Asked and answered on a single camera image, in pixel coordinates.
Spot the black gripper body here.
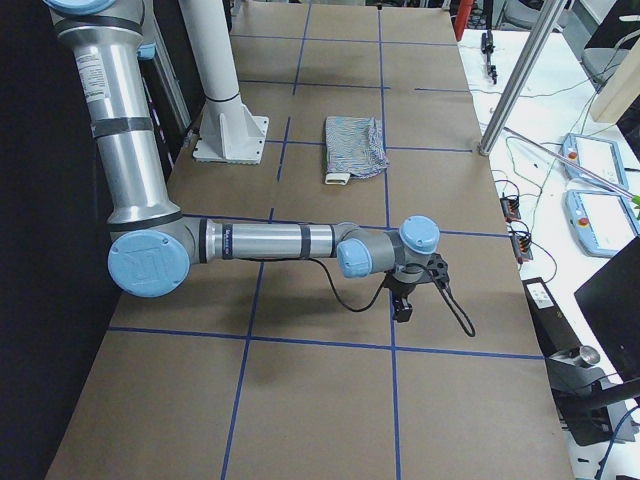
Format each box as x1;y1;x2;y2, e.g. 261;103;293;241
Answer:
384;269;425;303

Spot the striped polo shirt white collar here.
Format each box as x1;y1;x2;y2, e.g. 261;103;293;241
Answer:
325;116;389;186

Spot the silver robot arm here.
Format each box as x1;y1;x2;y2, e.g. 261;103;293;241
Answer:
48;1;451;322

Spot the orange black connector board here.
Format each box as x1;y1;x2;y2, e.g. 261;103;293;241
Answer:
500;196;521;223

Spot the black box with white label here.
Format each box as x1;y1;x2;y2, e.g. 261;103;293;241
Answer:
522;277;582;357

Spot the black desk stand with knob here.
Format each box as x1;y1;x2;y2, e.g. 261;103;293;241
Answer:
545;348;639;447

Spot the black monitor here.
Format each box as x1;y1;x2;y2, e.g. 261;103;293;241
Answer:
574;238;640;380

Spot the lower blue teach pendant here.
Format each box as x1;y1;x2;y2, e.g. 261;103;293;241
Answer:
564;189;639;258

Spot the blue teach pendant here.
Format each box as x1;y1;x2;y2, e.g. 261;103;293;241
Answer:
564;189;639;258
561;133;628;189

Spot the upper blue teach pendant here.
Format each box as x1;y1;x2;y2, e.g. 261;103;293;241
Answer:
561;133;628;189

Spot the metal rod with white hook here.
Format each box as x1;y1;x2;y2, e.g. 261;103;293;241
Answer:
503;127;639;206

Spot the black tripod stick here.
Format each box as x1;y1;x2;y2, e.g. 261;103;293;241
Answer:
481;28;498;85

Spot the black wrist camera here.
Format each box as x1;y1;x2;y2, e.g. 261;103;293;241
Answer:
423;253;450;292

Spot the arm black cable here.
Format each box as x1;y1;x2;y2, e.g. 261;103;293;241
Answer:
239;254;477;339

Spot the white camera mast with base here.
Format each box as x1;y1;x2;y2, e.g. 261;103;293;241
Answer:
179;0;269;165

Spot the aluminium frame post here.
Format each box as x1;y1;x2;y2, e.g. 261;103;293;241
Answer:
478;1;565;156

